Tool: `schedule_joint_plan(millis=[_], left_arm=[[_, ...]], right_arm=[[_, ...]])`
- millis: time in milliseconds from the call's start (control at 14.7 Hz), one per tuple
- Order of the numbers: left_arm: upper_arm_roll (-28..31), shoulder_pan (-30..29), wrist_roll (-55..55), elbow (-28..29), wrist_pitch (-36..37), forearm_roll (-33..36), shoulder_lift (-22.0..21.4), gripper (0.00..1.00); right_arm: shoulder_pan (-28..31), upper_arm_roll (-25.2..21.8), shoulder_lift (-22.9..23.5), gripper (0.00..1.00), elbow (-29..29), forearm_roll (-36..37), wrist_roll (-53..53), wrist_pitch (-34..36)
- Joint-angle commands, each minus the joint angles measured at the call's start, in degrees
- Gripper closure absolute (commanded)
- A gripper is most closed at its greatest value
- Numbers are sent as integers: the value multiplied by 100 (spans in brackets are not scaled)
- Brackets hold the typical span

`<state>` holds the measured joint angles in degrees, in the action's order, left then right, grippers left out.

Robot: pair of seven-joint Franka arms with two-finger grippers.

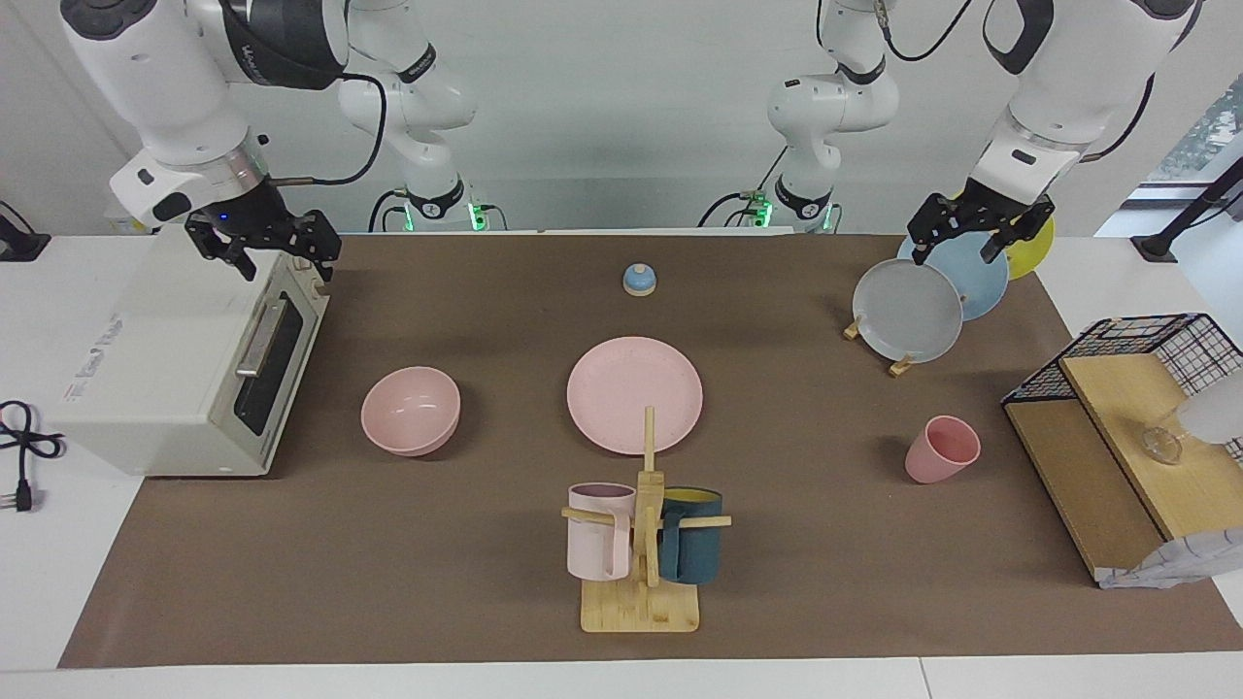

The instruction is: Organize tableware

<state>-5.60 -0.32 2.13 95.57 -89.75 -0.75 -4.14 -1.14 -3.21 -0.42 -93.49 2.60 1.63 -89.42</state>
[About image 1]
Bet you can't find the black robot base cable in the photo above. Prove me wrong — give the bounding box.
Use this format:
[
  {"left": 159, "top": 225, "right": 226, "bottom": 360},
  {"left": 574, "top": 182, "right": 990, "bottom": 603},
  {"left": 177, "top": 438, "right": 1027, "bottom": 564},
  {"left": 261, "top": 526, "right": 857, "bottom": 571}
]
[
  {"left": 367, "top": 189, "right": 411, "bottom": 234},
  {"left": 699, "top": 189, "right": 778, "bottom": 230}
]

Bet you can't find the pink cup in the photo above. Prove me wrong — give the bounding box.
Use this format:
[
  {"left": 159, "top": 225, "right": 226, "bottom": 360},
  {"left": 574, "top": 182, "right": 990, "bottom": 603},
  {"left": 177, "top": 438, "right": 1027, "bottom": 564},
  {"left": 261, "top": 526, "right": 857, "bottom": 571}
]
[{"left": 904, "top": 415, "right": 982, "bottom": 484}]

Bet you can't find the clear glass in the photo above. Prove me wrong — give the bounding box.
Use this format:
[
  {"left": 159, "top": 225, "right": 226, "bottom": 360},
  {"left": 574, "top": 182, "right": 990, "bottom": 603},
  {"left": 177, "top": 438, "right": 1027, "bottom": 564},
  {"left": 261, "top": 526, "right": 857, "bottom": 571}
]
[{"left": 1141, "top": 374, "right": 1243, "bottom": 465}]

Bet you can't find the dark teal mug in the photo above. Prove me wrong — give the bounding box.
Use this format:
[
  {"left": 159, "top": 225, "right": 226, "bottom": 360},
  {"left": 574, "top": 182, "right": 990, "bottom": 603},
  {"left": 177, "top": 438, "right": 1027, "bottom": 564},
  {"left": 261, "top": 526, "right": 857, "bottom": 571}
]
[{"left": 657, "top": 486, "right": 724, "bottom": 585}]

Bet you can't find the wooden two-tier shelf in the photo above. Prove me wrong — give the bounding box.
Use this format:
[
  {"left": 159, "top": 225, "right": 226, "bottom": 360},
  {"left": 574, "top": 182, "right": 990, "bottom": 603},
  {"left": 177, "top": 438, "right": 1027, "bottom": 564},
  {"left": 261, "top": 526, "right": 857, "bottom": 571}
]
[{"left": 1003, "top": 351, "right": 1243, "bottom": 583}]

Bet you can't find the light blue plate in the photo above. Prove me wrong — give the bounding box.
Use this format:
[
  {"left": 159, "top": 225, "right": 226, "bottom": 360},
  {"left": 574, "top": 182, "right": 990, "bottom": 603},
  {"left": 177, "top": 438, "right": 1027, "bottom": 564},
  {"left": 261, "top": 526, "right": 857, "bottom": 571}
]
[{"left": 895, "top": 233, "right": 1011, "bottom": 322}]

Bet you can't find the white toaster oven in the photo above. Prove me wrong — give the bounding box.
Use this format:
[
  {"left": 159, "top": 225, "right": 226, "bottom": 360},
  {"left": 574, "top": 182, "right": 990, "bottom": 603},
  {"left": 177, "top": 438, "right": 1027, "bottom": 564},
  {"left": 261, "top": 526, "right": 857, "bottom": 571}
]
[{"left": 47, "top": 223, "right": 331, "bottom": 479}]

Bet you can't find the wooden plate rack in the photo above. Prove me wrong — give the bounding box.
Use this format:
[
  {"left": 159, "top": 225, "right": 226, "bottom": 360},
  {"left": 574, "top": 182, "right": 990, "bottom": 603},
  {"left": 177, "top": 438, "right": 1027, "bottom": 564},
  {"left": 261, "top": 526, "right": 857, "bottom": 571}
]
[{"left": 842, "top": 313, "right": 916, "bottom": 378}]

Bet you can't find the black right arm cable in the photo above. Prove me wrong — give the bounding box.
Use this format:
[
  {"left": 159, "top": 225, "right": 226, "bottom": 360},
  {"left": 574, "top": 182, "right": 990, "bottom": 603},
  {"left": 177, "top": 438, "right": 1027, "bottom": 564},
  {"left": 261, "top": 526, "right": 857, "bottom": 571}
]
[{"left": 267, "top": 70, "right": 389, "bottom": 187}]

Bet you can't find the pink mug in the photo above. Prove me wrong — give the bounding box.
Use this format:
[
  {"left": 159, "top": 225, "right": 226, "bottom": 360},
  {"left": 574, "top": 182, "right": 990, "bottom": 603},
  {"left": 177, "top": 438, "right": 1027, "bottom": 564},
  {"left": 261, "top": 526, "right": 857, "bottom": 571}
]
[{"left": 566, "top": 483, "right": 638, "bottom": 582}]

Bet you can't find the black table clamp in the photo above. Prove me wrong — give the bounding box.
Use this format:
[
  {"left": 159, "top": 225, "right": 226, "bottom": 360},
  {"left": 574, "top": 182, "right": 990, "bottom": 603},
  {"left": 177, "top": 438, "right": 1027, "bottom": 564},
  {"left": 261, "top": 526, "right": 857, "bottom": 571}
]
[{"left": 0, "top": 199, "right": 51, "bottom": 263}]

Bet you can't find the brown table mat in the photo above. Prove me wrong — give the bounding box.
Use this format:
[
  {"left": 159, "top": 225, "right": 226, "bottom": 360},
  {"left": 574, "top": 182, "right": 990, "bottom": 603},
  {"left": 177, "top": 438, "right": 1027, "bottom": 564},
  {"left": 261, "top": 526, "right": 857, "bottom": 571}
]
[{"left": 56, "top": 233, "right": 1243, "bottom": 669}]

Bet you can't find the pink bowl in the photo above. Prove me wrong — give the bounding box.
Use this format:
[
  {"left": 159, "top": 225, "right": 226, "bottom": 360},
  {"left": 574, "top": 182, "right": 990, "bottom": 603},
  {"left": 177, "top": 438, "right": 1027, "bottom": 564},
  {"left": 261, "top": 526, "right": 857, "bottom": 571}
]
[{"left": 360, "top": 366, "right": 462, "bottom": 457}]

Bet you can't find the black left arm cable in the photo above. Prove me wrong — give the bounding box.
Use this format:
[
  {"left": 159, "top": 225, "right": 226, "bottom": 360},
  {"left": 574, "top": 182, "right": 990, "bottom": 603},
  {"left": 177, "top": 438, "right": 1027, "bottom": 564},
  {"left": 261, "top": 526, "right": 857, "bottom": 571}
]
[{"left": 874, "top": 0, "right": 977, "bottom": 64}]

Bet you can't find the yellow plate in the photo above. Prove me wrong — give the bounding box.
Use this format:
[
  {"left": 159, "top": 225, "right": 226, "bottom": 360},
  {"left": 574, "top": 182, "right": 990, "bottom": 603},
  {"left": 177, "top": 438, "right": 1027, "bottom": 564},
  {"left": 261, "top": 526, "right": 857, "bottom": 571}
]
[{"left": 1005, "top": 216, "right": 1056, "bottom": 283}]

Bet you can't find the wooden mug tree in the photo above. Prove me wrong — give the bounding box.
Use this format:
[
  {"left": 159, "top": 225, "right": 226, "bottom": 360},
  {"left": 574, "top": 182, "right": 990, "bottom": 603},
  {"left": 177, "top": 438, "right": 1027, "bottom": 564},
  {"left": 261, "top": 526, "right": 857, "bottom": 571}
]
[{"left": 560, "top": 406, "right": 732, "bottom": 634}]

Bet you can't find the grey plate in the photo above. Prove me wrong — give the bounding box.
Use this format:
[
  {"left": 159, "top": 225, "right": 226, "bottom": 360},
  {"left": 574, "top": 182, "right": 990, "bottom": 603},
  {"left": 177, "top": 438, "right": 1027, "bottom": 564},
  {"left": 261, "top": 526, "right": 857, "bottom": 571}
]
[{"left": 853, "top": 258, "right": 964, "bottom": 365}]

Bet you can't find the pink plate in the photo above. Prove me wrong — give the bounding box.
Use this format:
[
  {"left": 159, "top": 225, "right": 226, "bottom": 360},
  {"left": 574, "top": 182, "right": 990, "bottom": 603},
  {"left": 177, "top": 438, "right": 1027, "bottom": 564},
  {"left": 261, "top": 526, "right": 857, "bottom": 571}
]
[{"left": 566, "top": 336, "right": 704, "bottom": 455}]

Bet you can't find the white patterned cloth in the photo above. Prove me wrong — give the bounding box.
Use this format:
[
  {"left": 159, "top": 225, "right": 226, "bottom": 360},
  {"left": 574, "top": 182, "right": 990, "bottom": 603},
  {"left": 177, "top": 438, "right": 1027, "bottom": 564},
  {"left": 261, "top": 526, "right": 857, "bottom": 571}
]
[{"left": 1097, "top": 527, "right": 1243, "bottom": 590}]

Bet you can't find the black wire basket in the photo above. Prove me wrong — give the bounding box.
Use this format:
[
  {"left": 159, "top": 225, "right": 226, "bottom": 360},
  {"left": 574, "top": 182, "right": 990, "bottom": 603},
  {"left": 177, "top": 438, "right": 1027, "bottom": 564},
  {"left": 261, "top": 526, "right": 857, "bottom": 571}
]
[{"left": 1001, "top": 313, "right": 1243, "bottom": 462}]

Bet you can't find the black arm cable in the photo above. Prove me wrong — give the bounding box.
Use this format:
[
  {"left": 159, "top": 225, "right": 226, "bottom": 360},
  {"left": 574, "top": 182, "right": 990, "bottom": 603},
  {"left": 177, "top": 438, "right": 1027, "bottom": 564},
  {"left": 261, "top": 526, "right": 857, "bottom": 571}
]
[
  {"left": 267, "top": 70, "right": 389, "bottom": 187},
  {"left": 874, "top": 0, "right": 977, "bottom": 64}
]

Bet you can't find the black power cable with plug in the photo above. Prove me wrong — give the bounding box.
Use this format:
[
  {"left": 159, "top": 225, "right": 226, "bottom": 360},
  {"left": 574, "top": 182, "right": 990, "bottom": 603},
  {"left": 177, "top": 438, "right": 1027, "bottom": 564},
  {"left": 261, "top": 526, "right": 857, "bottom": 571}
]
[{"left": 0, "top": 400, "right": 67, "bottom": 514}]

